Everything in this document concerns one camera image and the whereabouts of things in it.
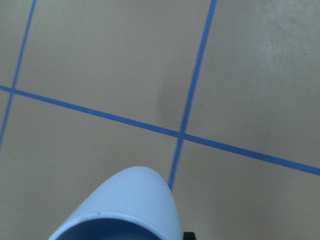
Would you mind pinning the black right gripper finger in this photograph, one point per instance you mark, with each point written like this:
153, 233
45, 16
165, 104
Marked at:
188, 235

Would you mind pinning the light blue plastic cup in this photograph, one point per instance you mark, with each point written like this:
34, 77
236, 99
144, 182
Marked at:
134, 204

